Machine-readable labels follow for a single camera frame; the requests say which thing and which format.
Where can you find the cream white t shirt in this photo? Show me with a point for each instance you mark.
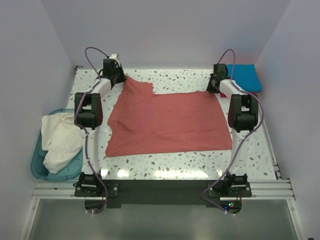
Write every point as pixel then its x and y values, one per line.
pixel 61 139

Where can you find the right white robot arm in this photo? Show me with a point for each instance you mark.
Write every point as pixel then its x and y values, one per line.
pixel 242 119

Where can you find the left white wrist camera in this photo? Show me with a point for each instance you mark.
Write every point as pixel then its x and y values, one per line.
pixel 114 56

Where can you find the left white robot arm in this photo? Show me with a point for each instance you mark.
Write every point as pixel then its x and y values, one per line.
pixel 88 111

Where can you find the folded blue t shirt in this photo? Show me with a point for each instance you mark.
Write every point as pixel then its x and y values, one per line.
pixel 246 77

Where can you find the salmon pink t shirt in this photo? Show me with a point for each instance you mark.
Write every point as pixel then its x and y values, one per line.
pixel 143 122

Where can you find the aluminium frame rail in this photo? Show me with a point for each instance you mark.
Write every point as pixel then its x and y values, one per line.
pixel 261 189

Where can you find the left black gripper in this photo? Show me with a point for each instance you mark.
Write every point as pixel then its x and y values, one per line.
pixel 119 77

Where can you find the folded magenta t shirt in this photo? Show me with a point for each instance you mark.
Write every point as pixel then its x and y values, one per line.
pixel 224 96

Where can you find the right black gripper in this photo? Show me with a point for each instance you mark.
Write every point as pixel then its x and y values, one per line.
pixel 212 85

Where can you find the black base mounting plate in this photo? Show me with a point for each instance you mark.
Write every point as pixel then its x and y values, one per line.
pixel 113 194

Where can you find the teal plastic basket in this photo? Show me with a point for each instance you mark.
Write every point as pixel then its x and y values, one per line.
pixel 71 171

